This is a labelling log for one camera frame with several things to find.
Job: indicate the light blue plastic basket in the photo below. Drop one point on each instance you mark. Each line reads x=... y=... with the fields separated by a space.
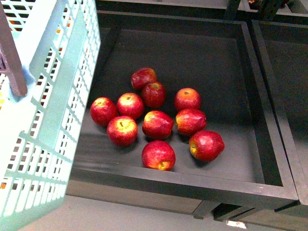
x=58 y=42

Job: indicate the brown basket handle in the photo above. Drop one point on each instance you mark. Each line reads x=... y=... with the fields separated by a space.
x=10 y=63

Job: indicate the red apple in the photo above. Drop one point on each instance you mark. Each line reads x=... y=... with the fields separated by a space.
x=130 y=104
x=142 y=77
x=158 y=155
x=157 y=125
x=102 y=111
x=187 y=98
x=206 y=145
x=189 y=121
x=154 y=95
x=122 y=130

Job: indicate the black apple display tray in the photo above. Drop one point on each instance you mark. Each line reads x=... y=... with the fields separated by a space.
x=217 y=59

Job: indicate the black neighbouring display tray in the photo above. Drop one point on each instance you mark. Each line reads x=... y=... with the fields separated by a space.
x=282 y=51

